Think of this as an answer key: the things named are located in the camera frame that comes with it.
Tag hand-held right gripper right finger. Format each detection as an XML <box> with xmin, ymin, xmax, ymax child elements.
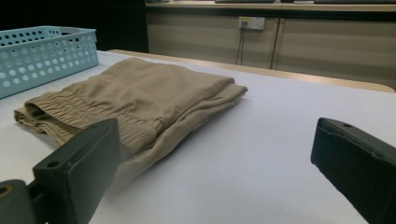
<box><xmin>310</xmin><ymin>117</ymin><xmax>396</xmax><ymax>224</ymax></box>

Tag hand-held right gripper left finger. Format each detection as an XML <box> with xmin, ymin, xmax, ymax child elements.
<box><xmin>32</xmin><ymin>118</ymin><xmax>121</xmax><ymax>224</ymax></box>

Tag khaki pants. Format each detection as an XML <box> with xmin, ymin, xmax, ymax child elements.
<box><xmin>13</xmin><ymin>57</ymin><xmax>249</xmax><ymax>192</ymax></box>

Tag light blue perforated basket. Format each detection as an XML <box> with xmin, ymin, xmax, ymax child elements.
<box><xmin>0</xmin><ymin>25</ymin><xmax>100</xmax><ymax>100</ymax></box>

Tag white table cover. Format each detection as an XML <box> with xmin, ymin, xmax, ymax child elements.
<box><xmin>0</xmin><ymin>49</ymin><xmax>396</xmax><ymax>224</ymax></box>

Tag beige cabinet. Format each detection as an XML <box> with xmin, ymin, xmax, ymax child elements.
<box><xmin>145</xmin><ymin>0</ymin><xmax>396</xmax><ymax>91</ymax></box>

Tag black curtain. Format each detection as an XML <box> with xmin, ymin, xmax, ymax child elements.
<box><xmin>0</xmin><ymin>0</ymin><xmax>149</xmax><ymax>54</ymax></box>

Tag dark flat device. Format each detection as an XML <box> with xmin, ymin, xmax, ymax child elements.
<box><xmin>214</xmin><ymin>0</ymin><xmax>276</xmax><ymax>5</ymax></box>
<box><xmin>313</xmin><ymin>0</ymin><xmax>396</xmax><ymax>5</ymax></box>

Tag black cable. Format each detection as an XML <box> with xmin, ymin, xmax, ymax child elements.
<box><xmin>239</xmin><ymin>21</ymin><xmax>248</xmax><ymax>66</ymax></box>
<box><xmin>234</xmin><ymin>21</ymin><xmax>245</xmax><ymax>65</ymax></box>

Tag white wall socket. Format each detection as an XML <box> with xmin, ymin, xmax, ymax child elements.
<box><xmin>238</xmin><ymin>16</ymin><xmax>266</xmax><ymax>31</ymax></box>

